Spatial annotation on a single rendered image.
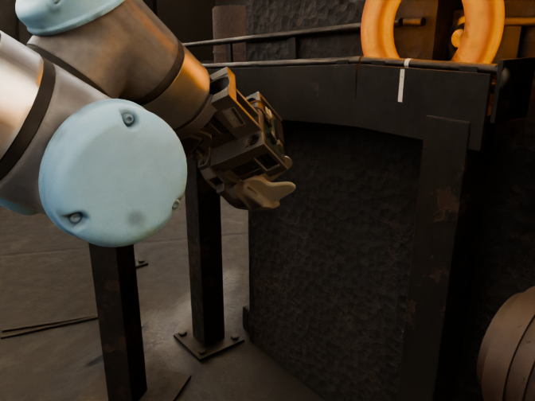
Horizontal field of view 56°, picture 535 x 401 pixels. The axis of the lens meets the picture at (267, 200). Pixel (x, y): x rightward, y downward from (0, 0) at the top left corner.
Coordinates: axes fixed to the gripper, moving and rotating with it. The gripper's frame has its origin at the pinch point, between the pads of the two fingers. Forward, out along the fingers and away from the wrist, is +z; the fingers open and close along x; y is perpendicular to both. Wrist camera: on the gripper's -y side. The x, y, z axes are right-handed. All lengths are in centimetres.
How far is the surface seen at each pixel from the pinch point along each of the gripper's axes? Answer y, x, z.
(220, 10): -88, 253, 132
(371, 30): 17.9, 20.3, 0.2
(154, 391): -52, -8, 40
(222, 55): -100, 235, 150
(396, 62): 19.7, 13.6, 0.8
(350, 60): 13.9, 18.7, 2.0
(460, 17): 29.0, 22.5, 6.9
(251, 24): -5, 50, 11
